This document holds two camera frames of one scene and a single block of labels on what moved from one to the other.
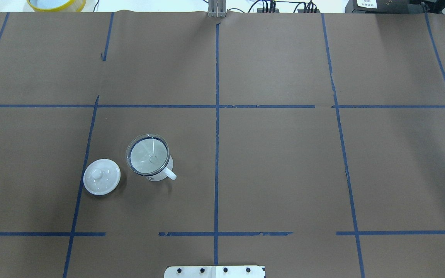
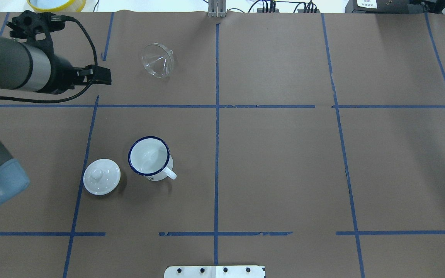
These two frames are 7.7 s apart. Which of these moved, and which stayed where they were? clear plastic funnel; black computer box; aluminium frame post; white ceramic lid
Moved: clear plastic funnel
Stayed: black computer box; aluminium frame post; white ceramic lid
